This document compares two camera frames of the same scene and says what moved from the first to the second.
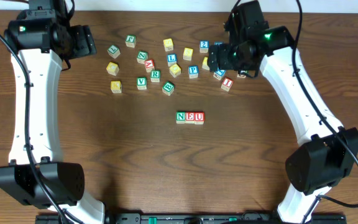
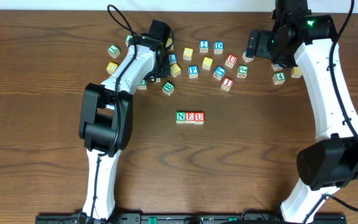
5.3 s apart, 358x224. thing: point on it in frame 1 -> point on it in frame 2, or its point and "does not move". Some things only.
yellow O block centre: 204,65 does not move
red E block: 189,117 does not move
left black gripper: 84,41 -> 164,69
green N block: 180,117 does not move
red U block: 199,117 does not move
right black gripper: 215,57 -> 252,43
